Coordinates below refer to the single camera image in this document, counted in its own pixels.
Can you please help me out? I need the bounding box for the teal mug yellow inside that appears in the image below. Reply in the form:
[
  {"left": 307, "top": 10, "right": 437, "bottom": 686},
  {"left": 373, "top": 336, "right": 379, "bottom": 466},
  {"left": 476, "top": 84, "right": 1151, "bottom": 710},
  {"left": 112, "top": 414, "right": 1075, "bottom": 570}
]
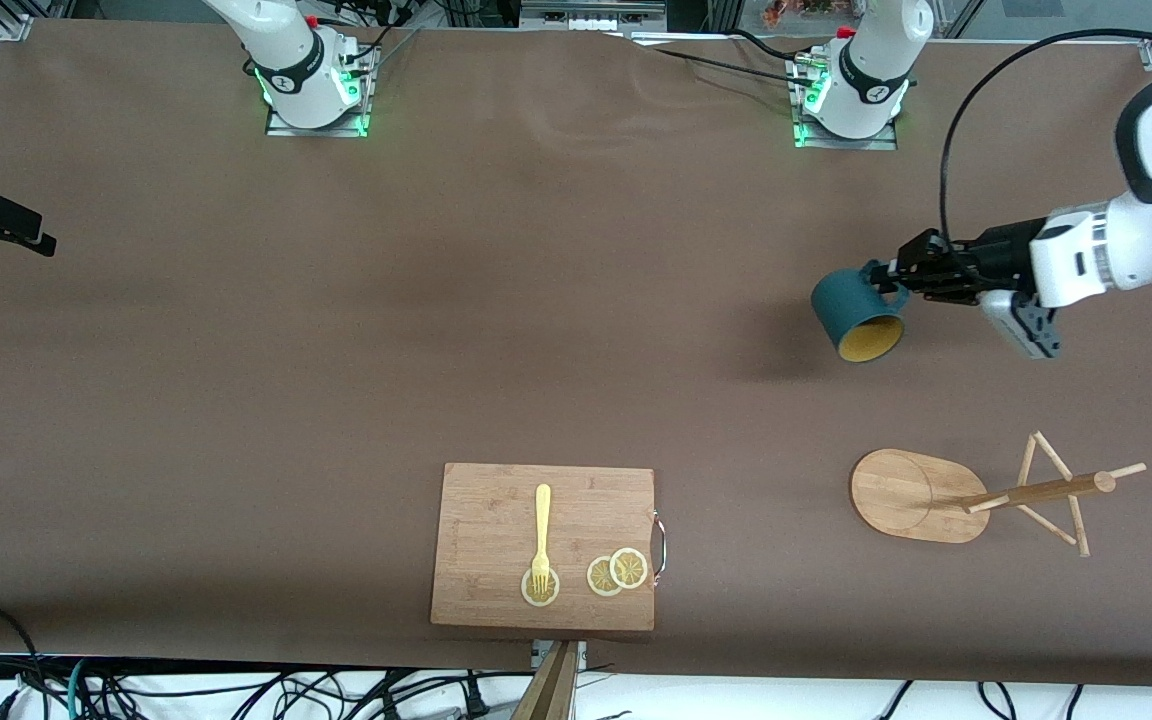
[{"left": 811, "top": 262, "right": 911, "bottom": 364}]

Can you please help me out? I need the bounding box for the wooden mug rack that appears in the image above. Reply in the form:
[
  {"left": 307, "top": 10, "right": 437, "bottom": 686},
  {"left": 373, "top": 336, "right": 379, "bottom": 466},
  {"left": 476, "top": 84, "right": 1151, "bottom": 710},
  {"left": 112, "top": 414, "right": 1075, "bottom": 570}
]
[{"left": 850, "top": 431, "right": 1147, "bottom": 558}]

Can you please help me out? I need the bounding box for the white power strip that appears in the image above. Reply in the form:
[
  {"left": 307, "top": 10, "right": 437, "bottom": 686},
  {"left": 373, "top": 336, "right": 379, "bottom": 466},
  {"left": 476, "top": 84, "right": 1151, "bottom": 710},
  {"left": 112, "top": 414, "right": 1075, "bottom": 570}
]
[{"left": 521, "top": 0, "right": 668, "bottom": 32}]

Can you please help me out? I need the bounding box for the yellow plastic fork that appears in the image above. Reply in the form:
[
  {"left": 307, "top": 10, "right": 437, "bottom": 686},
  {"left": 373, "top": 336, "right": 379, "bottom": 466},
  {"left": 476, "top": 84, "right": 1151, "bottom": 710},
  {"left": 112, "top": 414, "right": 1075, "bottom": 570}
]
[{"left": 531, "top": 484, "right": 553, "bottom": 593}]

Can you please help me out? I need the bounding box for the bamboo cutting board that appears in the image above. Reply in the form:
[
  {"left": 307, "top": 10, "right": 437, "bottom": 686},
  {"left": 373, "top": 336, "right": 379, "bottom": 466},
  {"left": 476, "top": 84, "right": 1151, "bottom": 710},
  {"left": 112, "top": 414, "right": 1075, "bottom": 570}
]
[{"left": 430, "top": 462, "right": 657, "bottom": 632}]

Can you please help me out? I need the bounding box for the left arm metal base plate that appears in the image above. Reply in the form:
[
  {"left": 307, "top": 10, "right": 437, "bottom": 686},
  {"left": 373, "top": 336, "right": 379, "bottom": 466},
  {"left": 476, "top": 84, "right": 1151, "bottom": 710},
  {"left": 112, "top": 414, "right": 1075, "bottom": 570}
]
[{"left": 791, "top": 52, "right": 900, "bottom": 152}]

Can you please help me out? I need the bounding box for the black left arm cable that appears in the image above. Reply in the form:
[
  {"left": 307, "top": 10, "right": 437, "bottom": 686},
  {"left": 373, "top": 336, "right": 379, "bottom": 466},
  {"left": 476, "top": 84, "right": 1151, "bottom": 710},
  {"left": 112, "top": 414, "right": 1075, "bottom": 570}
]
[{"left": 940, "top": 28, "right": 1152, "bottom": 253}]

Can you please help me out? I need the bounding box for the black table cable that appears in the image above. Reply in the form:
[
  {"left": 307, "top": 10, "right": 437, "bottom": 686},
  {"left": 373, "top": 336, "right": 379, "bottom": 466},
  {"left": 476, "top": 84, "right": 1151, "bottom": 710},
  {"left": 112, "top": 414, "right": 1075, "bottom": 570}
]
[{"left": 636, "top": 35, "right": 827, "bottom": 87}]

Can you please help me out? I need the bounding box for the metal post bracket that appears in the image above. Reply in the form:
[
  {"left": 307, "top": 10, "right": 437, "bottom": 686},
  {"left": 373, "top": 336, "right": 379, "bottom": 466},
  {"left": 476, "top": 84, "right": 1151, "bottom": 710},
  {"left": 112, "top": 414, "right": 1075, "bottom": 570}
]
[{"left": 532, "top": 640, "right": 588, "bottom": 673}]

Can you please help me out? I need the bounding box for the wooden post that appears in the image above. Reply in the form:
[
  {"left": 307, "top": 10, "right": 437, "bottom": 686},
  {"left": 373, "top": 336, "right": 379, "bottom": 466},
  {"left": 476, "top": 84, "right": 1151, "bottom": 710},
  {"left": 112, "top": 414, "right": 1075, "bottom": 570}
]
[{"left": 511, "top": 641, "right": 579, "bottom": 720}]

